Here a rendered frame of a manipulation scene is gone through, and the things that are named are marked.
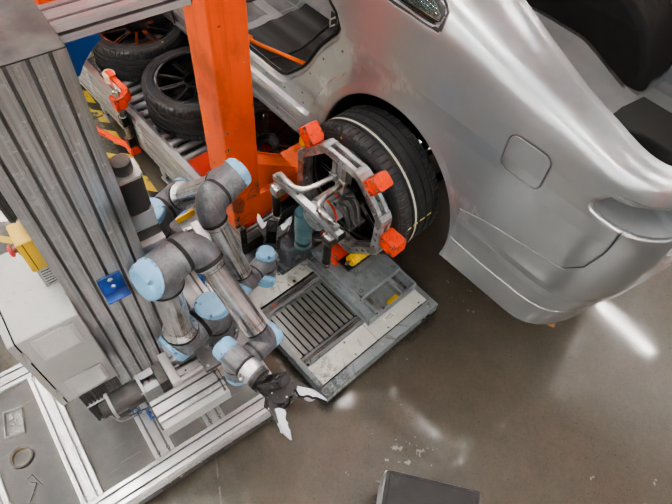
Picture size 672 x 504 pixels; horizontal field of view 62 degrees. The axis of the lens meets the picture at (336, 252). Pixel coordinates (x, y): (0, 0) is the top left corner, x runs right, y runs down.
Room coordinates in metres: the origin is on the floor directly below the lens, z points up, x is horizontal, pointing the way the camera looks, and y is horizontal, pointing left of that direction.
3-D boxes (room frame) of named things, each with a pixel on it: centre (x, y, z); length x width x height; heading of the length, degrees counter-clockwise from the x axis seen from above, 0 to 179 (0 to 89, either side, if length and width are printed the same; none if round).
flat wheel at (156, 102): (2.79, 0.98, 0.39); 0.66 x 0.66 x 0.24
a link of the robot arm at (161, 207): (1.31, 0.73, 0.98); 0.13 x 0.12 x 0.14; 154
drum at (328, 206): (1.58, 0.05, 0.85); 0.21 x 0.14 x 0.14; 137
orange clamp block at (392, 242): (1.42, -0.23, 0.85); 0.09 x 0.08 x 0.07; 47
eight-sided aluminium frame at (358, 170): (1.63, 0.00, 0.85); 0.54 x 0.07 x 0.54; 47
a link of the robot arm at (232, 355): (0.67, 0.27, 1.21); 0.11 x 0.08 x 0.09; 55
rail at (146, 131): (2.63, 1.40, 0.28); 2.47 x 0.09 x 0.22; 47
